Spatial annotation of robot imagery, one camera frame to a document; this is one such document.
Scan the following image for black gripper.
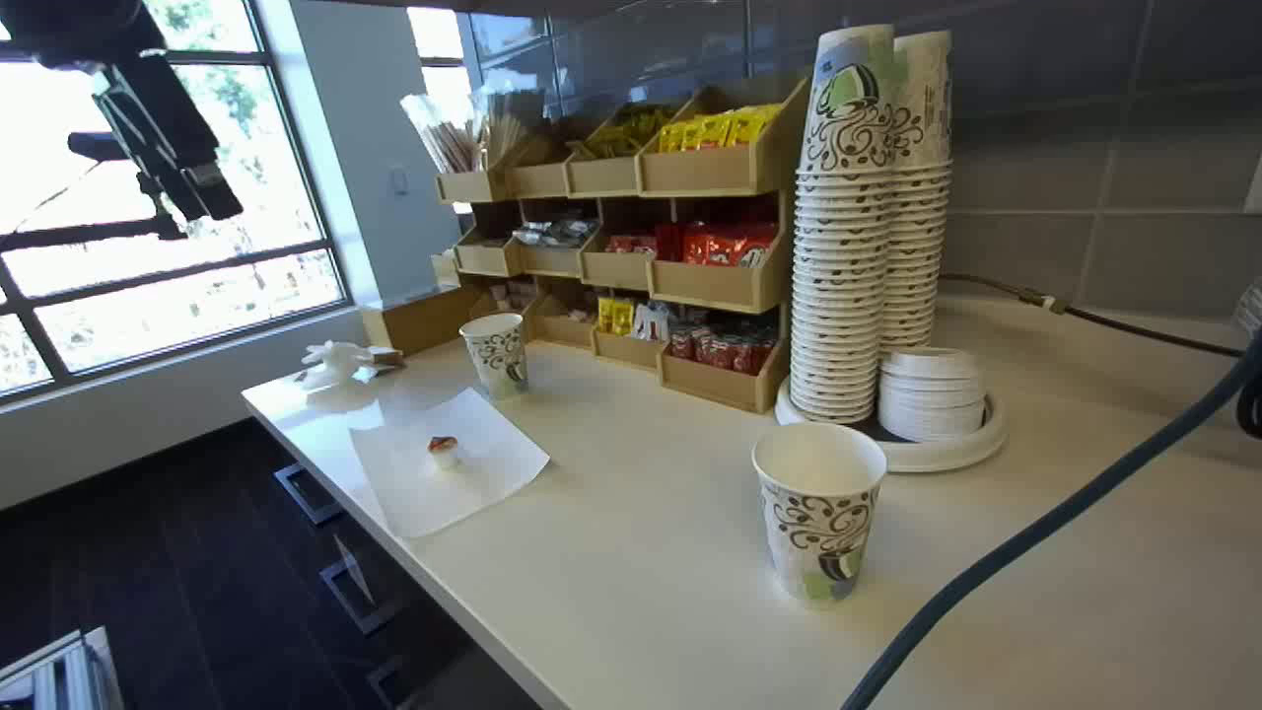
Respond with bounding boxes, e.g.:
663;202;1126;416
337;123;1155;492
0;0;250;224

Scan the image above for patterned paper cup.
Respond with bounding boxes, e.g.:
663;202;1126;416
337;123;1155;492
751;419;890;609
453;310;531;404

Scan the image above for stack of white cup lids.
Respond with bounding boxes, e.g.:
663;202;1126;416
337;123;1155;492
876;345;993;445

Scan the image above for crumpled white tissue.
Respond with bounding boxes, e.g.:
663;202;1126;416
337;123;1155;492
292;335;388;399

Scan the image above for clear plastic bag of straws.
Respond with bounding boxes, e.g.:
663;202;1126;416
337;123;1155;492
397;81;552;178

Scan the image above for brown paper packet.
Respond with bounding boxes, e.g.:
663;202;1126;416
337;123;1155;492
350;345;409;388

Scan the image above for small wooden box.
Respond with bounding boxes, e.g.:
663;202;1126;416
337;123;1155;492
361;282;506;359

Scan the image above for pile of grey white packets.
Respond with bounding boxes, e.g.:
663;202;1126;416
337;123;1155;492
506;214;601;252

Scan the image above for white paper napkin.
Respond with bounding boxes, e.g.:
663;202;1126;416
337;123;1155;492
347;382;558;544

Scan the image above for pile of green yellow packets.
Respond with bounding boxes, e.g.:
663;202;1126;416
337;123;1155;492
575;102;679;162

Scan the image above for pile of small red packets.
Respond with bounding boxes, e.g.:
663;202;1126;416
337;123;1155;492
601;224;684;261

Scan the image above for yellow tea packets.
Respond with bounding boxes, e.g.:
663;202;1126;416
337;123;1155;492
597;292;642;338

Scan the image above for white blue packets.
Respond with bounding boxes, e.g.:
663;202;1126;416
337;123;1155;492
630;302;679;348

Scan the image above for pile of large red packets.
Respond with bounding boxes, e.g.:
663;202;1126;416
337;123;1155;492
675;219;784;273

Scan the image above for wooden condiment organizer shelf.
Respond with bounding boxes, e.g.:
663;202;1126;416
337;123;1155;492
437;77;811;419

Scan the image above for pile of red creamer cups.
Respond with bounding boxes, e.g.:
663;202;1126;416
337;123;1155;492
663;311;781;381

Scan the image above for stack of patterned paper cups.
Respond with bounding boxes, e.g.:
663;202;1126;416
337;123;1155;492
784;22;915;432
880;28;959;359

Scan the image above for white round plate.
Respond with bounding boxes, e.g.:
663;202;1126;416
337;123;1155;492
771;381;1013;478

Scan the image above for black camera on stand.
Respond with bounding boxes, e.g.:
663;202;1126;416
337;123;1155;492
0;128;188;258

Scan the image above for metal drawer handle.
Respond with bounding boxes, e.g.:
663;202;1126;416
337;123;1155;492
317;530;407;638
364;651;429;710
267;457;350;534

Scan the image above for white metal frame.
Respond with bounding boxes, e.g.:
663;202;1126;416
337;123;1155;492
0;624;129;710

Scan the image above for thick dark hose cable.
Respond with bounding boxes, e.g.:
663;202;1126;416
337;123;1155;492
840;327;1262;710

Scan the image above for thin black counter cable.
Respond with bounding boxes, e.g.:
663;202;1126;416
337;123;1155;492
938;270;1247;363

